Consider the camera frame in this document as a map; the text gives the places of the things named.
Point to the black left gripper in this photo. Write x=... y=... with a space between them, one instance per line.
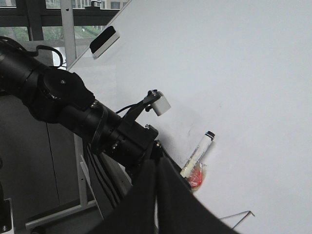
x=127 y=145

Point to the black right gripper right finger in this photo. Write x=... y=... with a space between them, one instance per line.
x=179 y=212

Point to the black and white board eraser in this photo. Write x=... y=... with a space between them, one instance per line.
x=103 y=41

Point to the white whiteboard with aluminium frame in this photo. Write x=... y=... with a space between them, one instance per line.
x=241 y=69

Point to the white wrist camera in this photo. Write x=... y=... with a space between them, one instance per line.
x=157 y=101

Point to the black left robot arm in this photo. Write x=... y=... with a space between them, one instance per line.
x=53 y=95

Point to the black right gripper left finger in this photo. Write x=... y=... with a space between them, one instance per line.
x=136 y=212

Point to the grey metal stand post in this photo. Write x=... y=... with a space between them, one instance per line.
x=67 y=19

